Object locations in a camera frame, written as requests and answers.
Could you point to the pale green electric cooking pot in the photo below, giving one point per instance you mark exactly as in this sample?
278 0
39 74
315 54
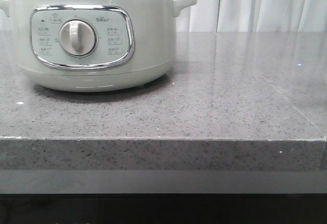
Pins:
136 41

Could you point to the grey pot control dial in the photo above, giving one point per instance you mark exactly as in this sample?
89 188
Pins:
77 38

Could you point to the white curtain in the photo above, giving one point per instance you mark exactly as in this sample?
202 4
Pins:
254 16

